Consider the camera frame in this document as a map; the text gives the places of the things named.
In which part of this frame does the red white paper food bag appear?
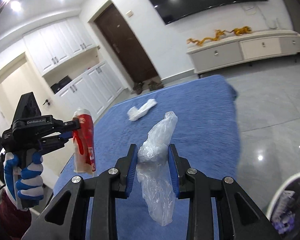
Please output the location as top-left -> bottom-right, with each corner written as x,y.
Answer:
72,108 -> 96,175

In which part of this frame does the clear plastic bag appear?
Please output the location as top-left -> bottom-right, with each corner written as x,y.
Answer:
136,111 -> 178,226

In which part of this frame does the white plastic bag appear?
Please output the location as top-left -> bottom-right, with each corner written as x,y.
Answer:
127,99 -> 157,121

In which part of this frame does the white round trash bin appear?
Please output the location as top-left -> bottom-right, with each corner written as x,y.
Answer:
266,172 -> 300,239

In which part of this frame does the left hand blue white glove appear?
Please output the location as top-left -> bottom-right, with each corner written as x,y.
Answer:
4,152 -> 44,210

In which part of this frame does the cream interior door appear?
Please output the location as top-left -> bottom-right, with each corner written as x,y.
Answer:
0,53 -> 57,134

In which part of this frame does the blue shaggy rug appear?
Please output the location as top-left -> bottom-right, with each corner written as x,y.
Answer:
52,74 -> 241,240

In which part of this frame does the dark brown entrance door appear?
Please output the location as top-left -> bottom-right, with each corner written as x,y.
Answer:
95,4 -> 158,83

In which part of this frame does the purple glove right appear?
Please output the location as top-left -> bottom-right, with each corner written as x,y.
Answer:
271,213 -> 295,235

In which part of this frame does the white low tv cabinet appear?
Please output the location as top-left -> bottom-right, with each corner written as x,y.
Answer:
187,30 -> 300,74

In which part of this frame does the golden dragon ornament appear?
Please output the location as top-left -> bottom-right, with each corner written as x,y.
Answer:
186,26 -> 253,47

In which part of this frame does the white wall cabinet unit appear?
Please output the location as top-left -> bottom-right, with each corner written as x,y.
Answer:
23,17 -> 124,121

